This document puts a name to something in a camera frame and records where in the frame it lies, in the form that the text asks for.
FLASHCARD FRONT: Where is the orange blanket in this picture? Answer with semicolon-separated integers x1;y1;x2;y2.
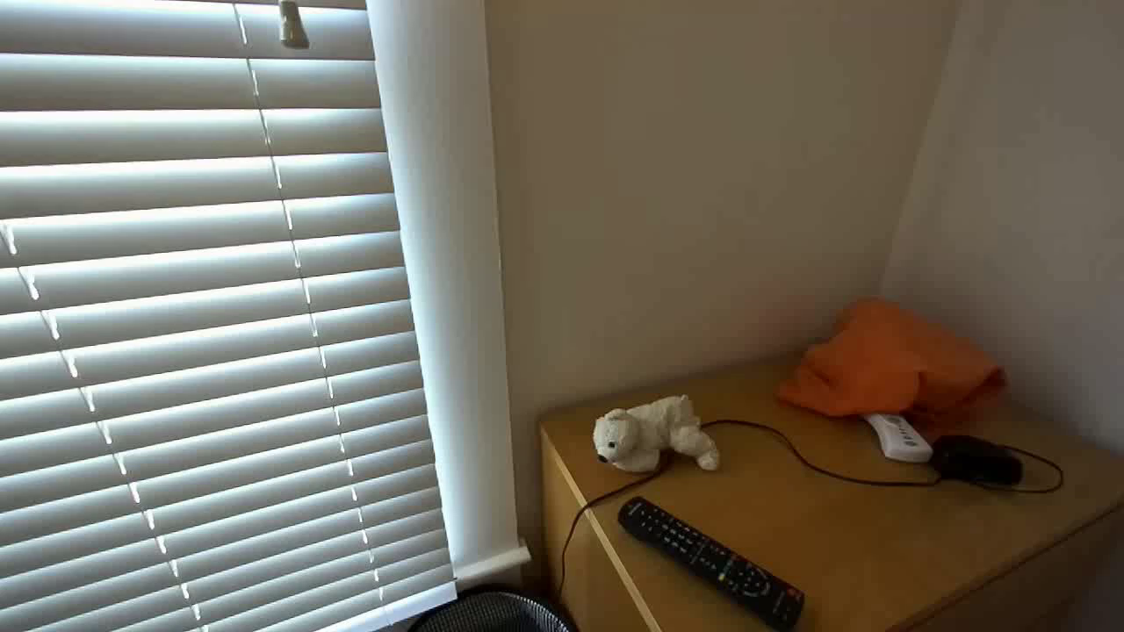
778;299;1012;444

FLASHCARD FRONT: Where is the light wooden chest of drawers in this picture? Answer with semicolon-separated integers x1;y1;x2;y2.
538;354;1124;632

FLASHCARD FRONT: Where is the white plush toy animal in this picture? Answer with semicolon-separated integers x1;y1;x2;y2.
590;395;725;478

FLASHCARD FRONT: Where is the black television remote control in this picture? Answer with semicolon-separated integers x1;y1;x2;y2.
615;494;810;632

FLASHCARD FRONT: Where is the black waste bin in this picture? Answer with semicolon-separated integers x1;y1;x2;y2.
399;584;580;632

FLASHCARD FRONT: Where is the white remote control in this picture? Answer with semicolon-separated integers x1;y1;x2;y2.
862;412;939;468

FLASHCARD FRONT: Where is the white slatted window blind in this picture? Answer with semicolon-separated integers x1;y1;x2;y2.
0;0;459;632

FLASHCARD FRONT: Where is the black alarm clock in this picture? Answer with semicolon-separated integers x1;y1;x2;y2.
932;431;1028;490

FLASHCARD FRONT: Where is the white window frame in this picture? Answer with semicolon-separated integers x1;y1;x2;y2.
361;0;534;590

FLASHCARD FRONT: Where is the black power cable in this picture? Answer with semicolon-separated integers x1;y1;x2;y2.
552;416;1071;608

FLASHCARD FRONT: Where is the small blind cord toggle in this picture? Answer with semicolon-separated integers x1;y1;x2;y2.
279;0;312;53

